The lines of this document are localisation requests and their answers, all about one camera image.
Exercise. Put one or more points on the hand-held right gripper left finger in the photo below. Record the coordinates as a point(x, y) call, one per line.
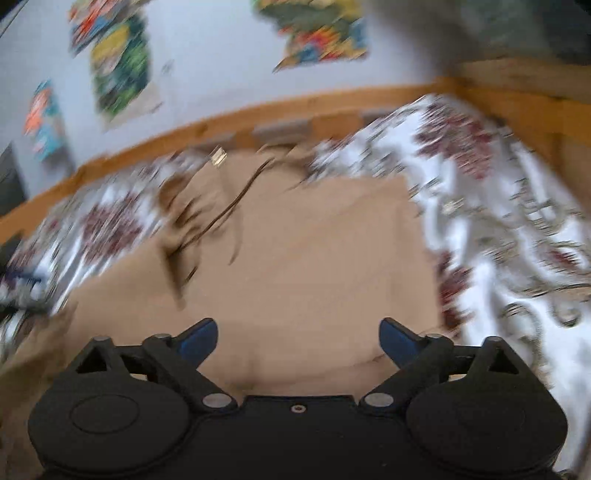
point(199, 342)

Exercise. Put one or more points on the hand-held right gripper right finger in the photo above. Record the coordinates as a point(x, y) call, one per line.
point(397, 340)

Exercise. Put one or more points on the tan garment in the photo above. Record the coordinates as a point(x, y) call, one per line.
point(300, 258)

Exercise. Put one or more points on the dark furniture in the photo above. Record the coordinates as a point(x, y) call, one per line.
point(10, 180)

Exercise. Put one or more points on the floral printed blanket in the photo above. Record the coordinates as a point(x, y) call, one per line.
point(498, 194)

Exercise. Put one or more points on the small blue wall poster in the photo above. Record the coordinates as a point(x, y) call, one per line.
point(45, 120)

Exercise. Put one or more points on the green wall poster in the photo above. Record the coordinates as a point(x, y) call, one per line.
point(121, 69)

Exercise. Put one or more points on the wooden bed frame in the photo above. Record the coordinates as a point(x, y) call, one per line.
point(531, 99)

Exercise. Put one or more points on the red and orange wall poster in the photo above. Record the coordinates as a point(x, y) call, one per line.
point(94, 21)

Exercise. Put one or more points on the large colourful wall poster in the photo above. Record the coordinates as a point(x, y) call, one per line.
point(318, 32)

